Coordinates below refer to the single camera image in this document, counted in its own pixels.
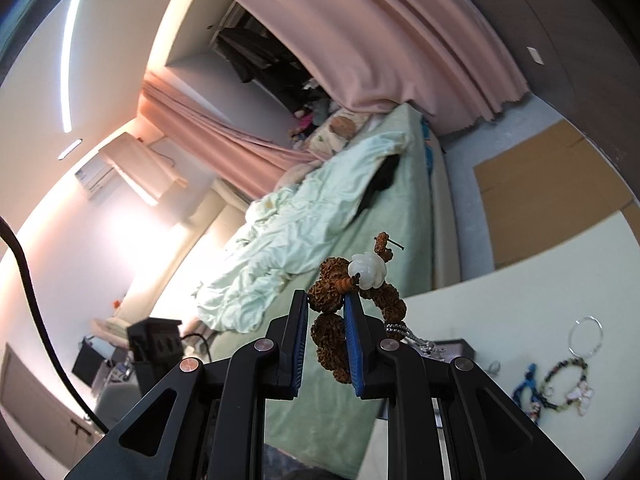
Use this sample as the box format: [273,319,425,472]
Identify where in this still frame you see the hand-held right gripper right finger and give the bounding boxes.
[342,292,583,480]

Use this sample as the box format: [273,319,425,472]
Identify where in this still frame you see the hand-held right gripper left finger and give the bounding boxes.
[65,290,308,480]

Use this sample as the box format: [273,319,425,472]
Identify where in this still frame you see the brown seed bead bracelet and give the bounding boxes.
[307,231,405,384]

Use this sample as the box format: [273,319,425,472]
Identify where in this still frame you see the silver chain bracelet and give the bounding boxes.
[384,322,437,359]

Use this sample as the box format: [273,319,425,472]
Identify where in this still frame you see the blue bead bracelet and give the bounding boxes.
[512,363,543,422]

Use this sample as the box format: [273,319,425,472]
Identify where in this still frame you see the silver bangle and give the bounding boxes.
[568,315,603,356]

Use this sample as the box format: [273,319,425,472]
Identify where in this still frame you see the multicolour bead bracelet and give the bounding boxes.
[542,357,592,416]

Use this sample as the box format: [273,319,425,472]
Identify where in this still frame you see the light green quilt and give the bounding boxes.
[192,130,415,334]

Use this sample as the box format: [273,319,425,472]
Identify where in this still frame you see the beige bed headboard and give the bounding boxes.
[115,179,252,332]

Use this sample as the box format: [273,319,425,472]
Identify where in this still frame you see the white low table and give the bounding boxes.
[376,205,640,461]

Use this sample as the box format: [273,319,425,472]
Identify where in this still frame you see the green bed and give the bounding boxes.
[200,102,453,467]

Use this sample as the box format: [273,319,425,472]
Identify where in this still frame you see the black garment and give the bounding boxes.
[356,154,401,217]

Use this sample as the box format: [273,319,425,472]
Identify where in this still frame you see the white air conditioner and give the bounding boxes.
[75,155,117,204]

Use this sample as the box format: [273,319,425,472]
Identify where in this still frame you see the beige hanging cloth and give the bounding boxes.
[97,132,189,207]

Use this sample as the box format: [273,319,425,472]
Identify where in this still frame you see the bear print pillow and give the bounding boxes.
[309,111,372,157]

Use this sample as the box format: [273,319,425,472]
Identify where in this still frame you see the plush toys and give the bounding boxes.
[287,109,317,145]

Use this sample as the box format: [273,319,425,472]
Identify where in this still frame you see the flat cardboard sheets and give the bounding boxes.
[472,120,637,271]

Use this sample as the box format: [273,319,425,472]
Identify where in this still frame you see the hanging dark clothes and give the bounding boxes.
[214,24,322,111]

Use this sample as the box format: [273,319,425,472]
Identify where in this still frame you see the ceiling light strip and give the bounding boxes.
[61,0,87,134]

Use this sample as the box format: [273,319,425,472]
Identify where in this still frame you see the large pink curtain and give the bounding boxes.
[189,0,532,137]

